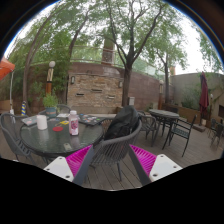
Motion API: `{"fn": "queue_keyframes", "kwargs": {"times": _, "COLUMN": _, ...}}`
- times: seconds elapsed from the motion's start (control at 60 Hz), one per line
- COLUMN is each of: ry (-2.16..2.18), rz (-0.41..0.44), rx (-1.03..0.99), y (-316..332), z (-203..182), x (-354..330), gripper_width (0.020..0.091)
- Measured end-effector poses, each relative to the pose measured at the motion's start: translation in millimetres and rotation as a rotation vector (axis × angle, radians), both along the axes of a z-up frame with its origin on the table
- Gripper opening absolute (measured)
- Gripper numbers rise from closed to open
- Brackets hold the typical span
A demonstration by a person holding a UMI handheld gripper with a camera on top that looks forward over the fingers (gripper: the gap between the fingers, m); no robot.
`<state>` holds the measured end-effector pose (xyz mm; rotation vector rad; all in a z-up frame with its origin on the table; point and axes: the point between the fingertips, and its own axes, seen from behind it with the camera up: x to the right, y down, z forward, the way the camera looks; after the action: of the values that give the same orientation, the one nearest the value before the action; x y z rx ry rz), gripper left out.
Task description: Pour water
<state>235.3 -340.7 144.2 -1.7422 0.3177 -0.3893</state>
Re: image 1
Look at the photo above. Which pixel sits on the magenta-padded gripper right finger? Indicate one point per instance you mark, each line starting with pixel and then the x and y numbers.
pixel 144 160

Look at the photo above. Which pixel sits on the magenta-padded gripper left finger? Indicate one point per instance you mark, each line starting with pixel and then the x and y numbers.
pixel 80 160

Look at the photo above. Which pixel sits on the pink drink bottle white cap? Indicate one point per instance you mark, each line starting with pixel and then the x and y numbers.
pixel 73 125

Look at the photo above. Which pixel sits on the grey woven chair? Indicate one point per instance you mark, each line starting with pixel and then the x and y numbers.
pixel 113 148

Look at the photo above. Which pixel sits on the grey patio chair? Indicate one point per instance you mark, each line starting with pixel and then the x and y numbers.
pixel 148 123

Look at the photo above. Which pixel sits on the black laptop with stickers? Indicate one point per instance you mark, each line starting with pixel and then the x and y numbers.
pixel 90 119

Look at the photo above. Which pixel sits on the black backpack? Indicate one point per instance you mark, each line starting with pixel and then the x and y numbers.
pixel 121 123

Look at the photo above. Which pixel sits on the dark patio chair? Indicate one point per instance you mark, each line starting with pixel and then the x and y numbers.
pixel 181 131
pixel 218 130

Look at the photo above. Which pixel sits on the round patio table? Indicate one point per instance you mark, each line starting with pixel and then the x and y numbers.
pixel 164 114

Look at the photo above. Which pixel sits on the white cup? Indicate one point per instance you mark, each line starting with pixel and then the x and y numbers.
pixel 41 122

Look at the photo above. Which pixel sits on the potted plant in blue pot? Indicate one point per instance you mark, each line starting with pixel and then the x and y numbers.
pixel 50 103

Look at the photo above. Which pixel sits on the silver laptop with stickers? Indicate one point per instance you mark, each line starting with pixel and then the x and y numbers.
pixel 29 120

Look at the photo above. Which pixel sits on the grey mesh chair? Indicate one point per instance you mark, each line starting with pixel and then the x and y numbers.
pixel 11 133

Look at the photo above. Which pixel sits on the dark-trunked tree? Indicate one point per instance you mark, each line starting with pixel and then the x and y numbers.
pixel 126 86

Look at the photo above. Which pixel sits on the blue yellow striped bollard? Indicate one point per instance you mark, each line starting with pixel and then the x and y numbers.
pixel 23 108

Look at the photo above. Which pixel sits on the slender tree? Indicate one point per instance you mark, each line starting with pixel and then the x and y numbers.
pixel 166 83

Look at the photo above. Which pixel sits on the closed maroon umbrella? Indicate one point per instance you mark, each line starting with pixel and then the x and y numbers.
pixel 203 93

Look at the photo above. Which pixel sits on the leaning tree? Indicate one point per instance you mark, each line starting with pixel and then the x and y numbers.
pixel 26 80

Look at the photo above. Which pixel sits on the orange canopy umbrella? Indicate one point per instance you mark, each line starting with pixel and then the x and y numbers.
pixel 5 68

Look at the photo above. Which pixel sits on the white wall box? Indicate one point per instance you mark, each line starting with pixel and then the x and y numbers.
pixel 131 101

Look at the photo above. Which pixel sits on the wall lantern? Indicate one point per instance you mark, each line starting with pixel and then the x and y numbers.
pixel 72 80
pixel 120 84

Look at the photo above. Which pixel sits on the globe lamp post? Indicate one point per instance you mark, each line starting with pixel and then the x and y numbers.
pixel 50 75

